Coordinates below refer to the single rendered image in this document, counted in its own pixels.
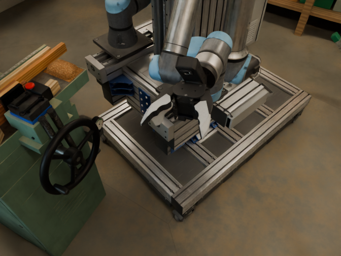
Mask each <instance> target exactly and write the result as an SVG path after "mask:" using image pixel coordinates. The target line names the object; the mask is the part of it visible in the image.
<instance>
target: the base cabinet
mask: <svg viewBox="0 0 341 256"><path fill-rule="evenodd" d="M69 134H70V136H71V137H72V139H73V141H74V142H75V144H76V146H78V145H79V144H80V143H81V141H82V140H83V139H84V137H85V136H86V135H85V132H84V129H83V126H80V127H78V128H76V129H74V130H73V131H71V132H70V133H69ZM81 151H82V152H83V157H84V158H85V160H86V159H87V158H88V157H89V155H90V152H91V149H90V146H89V144H88V141H87V142H86V143H85V145H84V146H83V148H82V149H81ZM42 157H43V155H42V156H41V157H40V159H39V160H38V161H37V162H36V163H35V164H34V165H33V166H32V167H31V168H30V169H29V170H28V171H27V172H26V173H25V174H24V175H23V176H22V177H21V178H20V179H19V180H18V181H17V182H16V183H15V184H14V185H13V186H12V187H11V188H10V189H9V190H8V191H7V192H6V193H5V194H4V195H3V196H2V197H1V198H0V223H1V224H3V225H4V226H5V227H7V228H9V229H10V230H12V231H13V232H15V233H16V234H18V235H19V236H21V237H23V238H24V239H26V240H27V241H29V242H30V243H32V244H34V245H35V246H37V247H38V248H40V249H41V250H43V251H45V252H46V253H48V254H49V255H51V256H61V255H62V254H63V253H64V251H65V250H66V249H67V247H68V246H69V244H70V243H71V242H72V240H73V239H74V238H75V236H76V235H77V234H78V232H79V231H80V229H81V228H82V227H83V225H84V224H85V222H86V221H87V220H88V219H89V217H90V216H91V214H92V213H93V212H94V210H95V209H96V208H97V206H98V205H99V204H100V202H101V201H102V200H103V198H104V197H105V195H106V192H105V189H104V186H103V184H102V181H101V178H100V175H99V172H98V170H97V167H96V164H95V162H94V164H93V166H92V167H91V169H90V171H89V172H88V174H87V175H86V176H85V178H84V179H83V180H82V181H81V182H80V183H79V184H78V185H77V186H76V187H75V188H73V189H72V190H70V192H69V194H68V195H63V194H61V195H52V194H49V193H47V192H46V191H45V190H44V189H43V187H42V185H41V182H40V176H39V173H40V165H41V161H42ZM49 180H50V182H51V184H52V185H54V184H55V183H57V184H60V185H62V186H64V185H66V184H67V183H69V182H70V181H71V170H70V168H69V166H68V165H67V163H65V162H64V161H63V160H62V159H54V160H51V163H50V168H49Z"/></svg>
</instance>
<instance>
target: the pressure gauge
mask: <svg viewBox="0 0 341 256"><path fill-rule="evenodd" d="M92 121H94V122H95V124H96V125H97V127H98V129H99V130H100V129H101V128H102V126H103V123H104V120H103V118H100V117H98V116H95V117H93V118H92ZM99 123H100V125H99Z"/></svg>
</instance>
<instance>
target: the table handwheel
mask: <svg viewBox="0 0 341 256"><path fill-rule="evenodd" d="M80 126H87V127H89V128H90V131H89V132H88V133H87V135H86V136H85V137H84V139H83V140H82V141H81V143H80V144H79V145H78V146H77V148H74V147H69V148H66V147H64V146H60V147H58V146H59V144H60V143H61V141H62V140H63V139H64V138H65V137H66V136H67V135H68V134H69V133H70V132H71V131H73V130H74V129H76V128H78V127H80ZM91 135H92V136H93V142H92V149H91V152H90V155H89V158H88V160H87V162H86V164H85V165H84V167H83V168H82V170H81V171H80V173H79V174H78V175H77V176H76V177H75V167H76V166H77V165H78V164H79V163H80V162H81V161H82V159H83V152H82V151H81V149H82V148H83V146H84V145H85V143H86V142H87V141H88V139H89V138H90V137H91ZM99 145H100V133H99V129H98V127H97V125H96V124H95V122H94V121H92V120H90V119H88V118H79V119H75V120H73V121H71V122H69V123H68V124H66V125H65V126H64V127H62V128H61V129H60V130H59V131H58V132H57V133H56V135H55V136H54V137H53V138H52V140H51V141H50V143H49V144H48V146H47V148H46V150H45V152H44V155H43V157H42V161H41V165H40V173H39V176H40V182H41V185H42V187H43V189H44V190H45V191H46V192H47V193H49V194H52V195H61V193H60V192H58V191H57V190H56V189H54V188H53V185H52V184H51V182H50V180H49V168H50V163H51V160H54V159H62V160H63V161H64V162H65V163H67V164H69V165H70V166H71V181H70V182H69V183H67V184H66V185H64V186H65V187H67V188H68V189H69V191H70V190H72V189H73V188H75V187H76V186H77V185H78V184H79V183H80V182H81V181H82V180H83V179H84V178H85V176H86V175H87V174H88V172H89V171H90V169H91V167H92V166H93V164H94V161H95V159H96V157H97V154H98V150H99Z"/></svg>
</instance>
